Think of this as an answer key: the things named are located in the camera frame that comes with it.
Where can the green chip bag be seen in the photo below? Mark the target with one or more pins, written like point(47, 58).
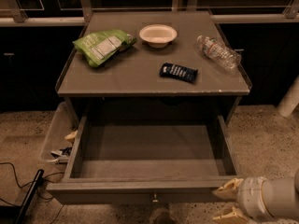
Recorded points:
point(97, 47)

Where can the brass drawer knob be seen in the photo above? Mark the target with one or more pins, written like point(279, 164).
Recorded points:
point(154, 198)

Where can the dark blue snack bar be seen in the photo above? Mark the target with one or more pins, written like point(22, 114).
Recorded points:
point(178, 72)

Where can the grey top drawer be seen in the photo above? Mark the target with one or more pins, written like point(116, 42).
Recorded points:
point(127, 161)

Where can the metal railing frame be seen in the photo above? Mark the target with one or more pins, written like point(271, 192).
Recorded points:
point(222, 11)

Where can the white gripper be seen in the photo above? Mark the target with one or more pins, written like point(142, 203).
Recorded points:
point(249, 194)

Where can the clear plastic bin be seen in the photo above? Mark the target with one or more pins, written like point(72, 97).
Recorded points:
point(57, 145)

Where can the clear plastic water bottle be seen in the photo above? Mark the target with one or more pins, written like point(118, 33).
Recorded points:
point(226, 58)

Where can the white paper bowl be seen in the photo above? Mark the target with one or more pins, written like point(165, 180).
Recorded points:
point(158, 35)

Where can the grey cabinet table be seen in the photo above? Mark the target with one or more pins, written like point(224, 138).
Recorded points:
point(135, 72)

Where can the black bar on floor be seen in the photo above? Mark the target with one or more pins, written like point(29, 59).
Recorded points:
point(28, 197)

